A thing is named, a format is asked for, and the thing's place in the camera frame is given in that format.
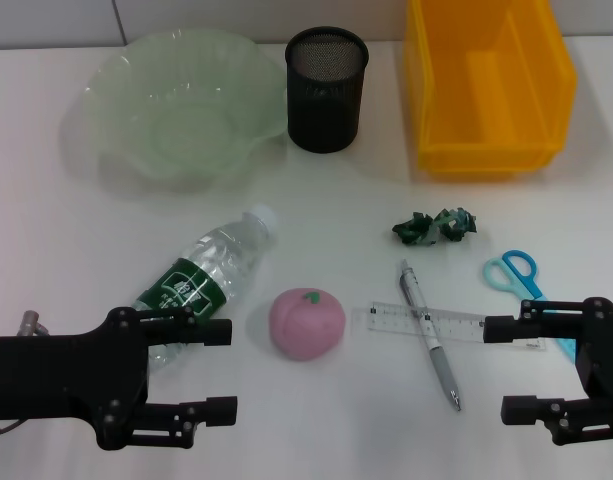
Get black mesh pen holder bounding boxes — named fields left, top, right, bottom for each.
left=284, top=25, right=370, bottom=154

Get grey white ballpoint pen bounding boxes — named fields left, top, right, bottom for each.
left=398, top=258, right=463, bottom=413

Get clear water bottle green label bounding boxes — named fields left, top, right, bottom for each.
left=130, top=203, right=280, bottom=374

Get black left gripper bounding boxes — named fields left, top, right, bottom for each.
left=0, top=305, right=233, bottom=450

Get blue scissors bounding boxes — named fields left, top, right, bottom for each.
left=482, top=249, right=587, bottom=366

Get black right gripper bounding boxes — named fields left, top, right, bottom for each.
left=484, top=297, right=613, bottom=446

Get green glass fruit plate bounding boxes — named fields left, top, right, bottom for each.
left=60, top=29, right=290, bottom=194

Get yellow plastic bin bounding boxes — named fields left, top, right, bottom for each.
left=404, top=0, right=579, bottom=176

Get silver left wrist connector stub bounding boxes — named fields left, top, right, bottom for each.
left=18, top=309, right=52, bottom=336

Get clear plastic ruler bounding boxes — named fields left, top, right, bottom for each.
left=351, top=301, right=547, bottom=353

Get pink toy peach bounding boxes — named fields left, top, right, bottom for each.
left=268, top=287, right=346, bottom=362

